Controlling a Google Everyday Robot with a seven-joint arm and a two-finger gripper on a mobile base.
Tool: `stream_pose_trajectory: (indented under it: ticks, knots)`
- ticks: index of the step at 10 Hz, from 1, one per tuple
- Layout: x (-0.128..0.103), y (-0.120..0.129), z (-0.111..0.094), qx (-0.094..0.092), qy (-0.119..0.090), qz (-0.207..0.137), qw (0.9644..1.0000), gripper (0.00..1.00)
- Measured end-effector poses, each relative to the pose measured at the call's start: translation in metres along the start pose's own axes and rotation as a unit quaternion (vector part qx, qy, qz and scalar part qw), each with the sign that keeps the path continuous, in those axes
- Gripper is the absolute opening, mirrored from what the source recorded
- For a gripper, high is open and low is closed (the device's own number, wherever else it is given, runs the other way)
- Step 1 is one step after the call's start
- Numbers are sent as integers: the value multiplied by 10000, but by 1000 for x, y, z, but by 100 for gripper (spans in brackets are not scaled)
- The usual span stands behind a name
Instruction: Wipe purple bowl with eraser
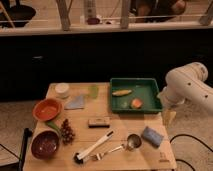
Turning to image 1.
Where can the wooden black felt eraser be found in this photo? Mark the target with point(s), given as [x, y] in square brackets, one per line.
[99, 122]

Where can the orange toy food piece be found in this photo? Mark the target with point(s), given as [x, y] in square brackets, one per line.
[136, 103]

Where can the green vegetable toy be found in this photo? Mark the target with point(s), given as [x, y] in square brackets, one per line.
[53, 126]

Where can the black stand left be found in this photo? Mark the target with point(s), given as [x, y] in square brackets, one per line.
[18, 166]

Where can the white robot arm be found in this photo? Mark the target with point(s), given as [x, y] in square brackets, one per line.
[185, 83]

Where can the blue grey cloth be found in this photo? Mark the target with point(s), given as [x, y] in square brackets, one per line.
[76, 103]

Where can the orange bowl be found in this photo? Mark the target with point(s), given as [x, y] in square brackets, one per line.
[47, 109]

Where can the white black dish brush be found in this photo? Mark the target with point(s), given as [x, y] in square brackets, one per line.
[78, 157]

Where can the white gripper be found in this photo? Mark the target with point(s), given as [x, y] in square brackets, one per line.
[168, 112]

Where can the white round container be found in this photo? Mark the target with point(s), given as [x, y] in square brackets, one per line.
[62, 90]

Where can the dark round stool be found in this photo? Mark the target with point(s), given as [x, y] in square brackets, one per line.
[19, 14]

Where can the metal measuring cup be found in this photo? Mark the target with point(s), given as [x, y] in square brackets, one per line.
[133, 142]

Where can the green plastic tray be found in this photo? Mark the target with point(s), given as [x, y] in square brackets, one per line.
[145, 89]

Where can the blue sponge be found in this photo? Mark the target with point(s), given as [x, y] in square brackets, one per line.
[152, 136]

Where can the pale green cup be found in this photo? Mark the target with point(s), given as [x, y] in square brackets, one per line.
[93, 91]

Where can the bunch of dark grapes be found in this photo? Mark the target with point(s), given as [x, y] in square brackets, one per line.
[67, 132]

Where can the purple bowl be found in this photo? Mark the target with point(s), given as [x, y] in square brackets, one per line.
[45, 145]

